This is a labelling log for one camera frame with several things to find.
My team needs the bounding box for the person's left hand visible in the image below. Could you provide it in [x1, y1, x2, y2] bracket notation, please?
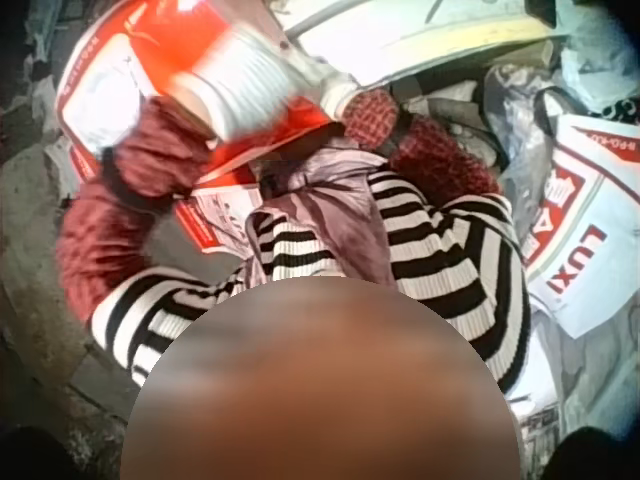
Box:
[106, 96, 215, 200]

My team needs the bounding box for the white sack with red print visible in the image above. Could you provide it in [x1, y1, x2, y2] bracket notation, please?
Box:
[518, 112, 640, 342]

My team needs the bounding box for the white ribbed plastic container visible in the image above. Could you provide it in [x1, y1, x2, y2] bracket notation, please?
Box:
[167, 23, 362, 144]

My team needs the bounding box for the white curved board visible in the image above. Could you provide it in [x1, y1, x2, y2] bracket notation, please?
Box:
[283, 0, 572, 87]

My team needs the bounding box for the person's right hand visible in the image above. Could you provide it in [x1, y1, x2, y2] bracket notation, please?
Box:
[342, 87, 402, 151]

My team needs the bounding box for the red and white printed sack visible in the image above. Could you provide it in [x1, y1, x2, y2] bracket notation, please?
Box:
[53, 0, 347, 252]

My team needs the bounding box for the pale blue plastic bag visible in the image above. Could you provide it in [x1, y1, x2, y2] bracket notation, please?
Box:
[558, 0, 640, 117]

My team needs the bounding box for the clear plastic bag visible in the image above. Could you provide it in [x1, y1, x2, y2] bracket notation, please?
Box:
[483, 63, 569, 244]

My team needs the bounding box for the black wrist band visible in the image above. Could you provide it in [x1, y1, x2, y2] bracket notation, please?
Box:
[102, 149, 174, 214]
[380, 112, 419, 157]

